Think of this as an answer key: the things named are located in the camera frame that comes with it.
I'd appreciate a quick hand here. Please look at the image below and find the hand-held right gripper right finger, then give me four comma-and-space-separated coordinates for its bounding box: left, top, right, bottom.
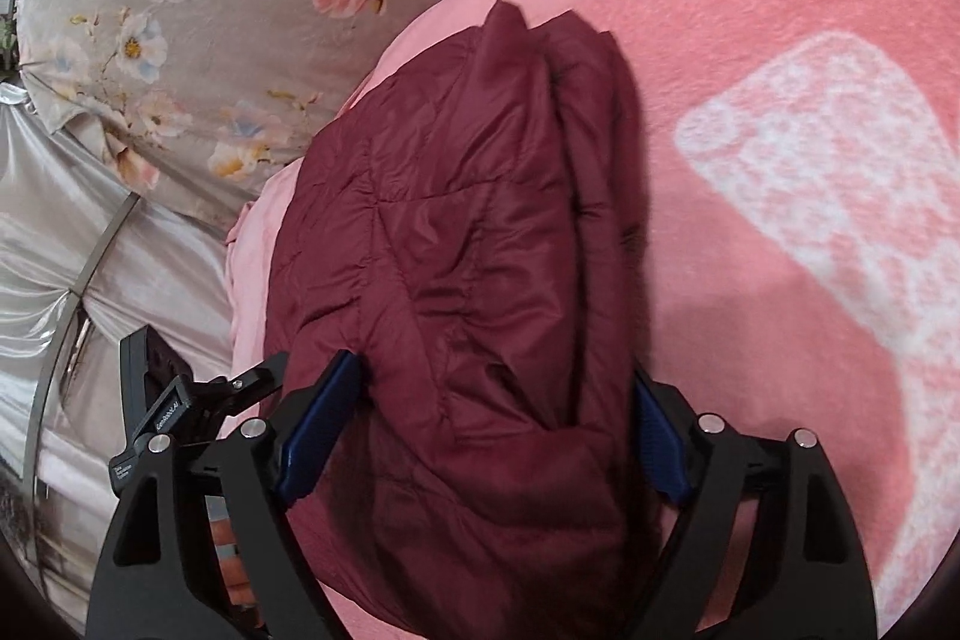
632, 366, 878, 640

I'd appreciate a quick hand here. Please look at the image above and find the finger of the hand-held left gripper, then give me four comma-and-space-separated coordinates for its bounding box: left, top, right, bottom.
221, 351, 290, 420

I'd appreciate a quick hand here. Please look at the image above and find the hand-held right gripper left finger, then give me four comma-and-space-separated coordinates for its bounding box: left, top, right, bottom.
84, 350, 368, 640

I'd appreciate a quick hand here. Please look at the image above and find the maroon padded jacket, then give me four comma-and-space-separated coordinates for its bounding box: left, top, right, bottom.
266, 0, 666, 640

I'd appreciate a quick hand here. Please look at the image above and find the person's left hand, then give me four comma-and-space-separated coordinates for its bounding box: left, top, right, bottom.
204, 496, 252, 615

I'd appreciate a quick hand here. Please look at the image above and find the silver satin cloth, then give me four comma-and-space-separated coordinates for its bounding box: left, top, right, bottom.
0, 81, 242, 615

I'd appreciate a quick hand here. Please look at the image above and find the curved metal bar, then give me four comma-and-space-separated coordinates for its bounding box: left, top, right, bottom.
21, 190, 143, 502

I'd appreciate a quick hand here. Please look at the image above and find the grey floral quilt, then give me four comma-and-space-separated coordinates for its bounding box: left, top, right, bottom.
13, 0, 601, 230

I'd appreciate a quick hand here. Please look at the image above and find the pink printed blanket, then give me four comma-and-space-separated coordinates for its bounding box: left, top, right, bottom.
223, 0, 960, 640

